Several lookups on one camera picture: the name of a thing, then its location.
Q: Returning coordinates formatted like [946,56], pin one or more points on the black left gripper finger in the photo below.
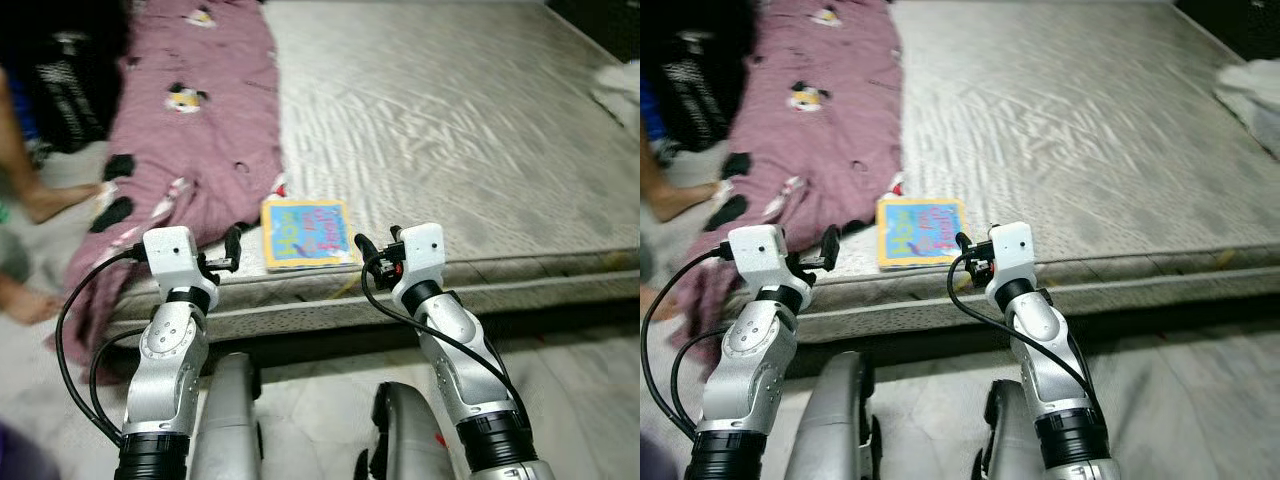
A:
[830,247]
[234,248]

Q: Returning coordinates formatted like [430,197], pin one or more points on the colourful children's book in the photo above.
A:
[920,233]
[308,235]

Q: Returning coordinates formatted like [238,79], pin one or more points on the white pillow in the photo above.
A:
[618,95]
[1250,100]

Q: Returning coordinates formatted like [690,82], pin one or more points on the pink cartoon print blanket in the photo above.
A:
[810,150]
[190,140]

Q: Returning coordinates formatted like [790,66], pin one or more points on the white quilted mattress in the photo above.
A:
[1080,130]
[450,130]

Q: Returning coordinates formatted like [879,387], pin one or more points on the person in black clothes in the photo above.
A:
[55,202]
[680,198]

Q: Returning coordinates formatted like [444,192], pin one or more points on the silver left robot leg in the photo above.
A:
[228,420]
[830,420]

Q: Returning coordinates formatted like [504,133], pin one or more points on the silver robot leg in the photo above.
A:
[405,440]
[1010,440]
[830,420]
[228,420]

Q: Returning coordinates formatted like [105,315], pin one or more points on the silver right robot leg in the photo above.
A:
[405,440]
[1010,440]

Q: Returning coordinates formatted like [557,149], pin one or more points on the black bag with white print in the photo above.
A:
[80,95]
[700,95]

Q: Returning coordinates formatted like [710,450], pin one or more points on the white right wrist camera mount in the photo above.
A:
[422,258]
[1012,256]

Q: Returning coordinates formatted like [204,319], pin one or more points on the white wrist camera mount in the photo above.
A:
[422,258]
[175,258]
[760,256]
[1012,256]

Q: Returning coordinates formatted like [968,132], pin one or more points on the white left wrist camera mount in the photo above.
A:
[175,258]
[760,256]

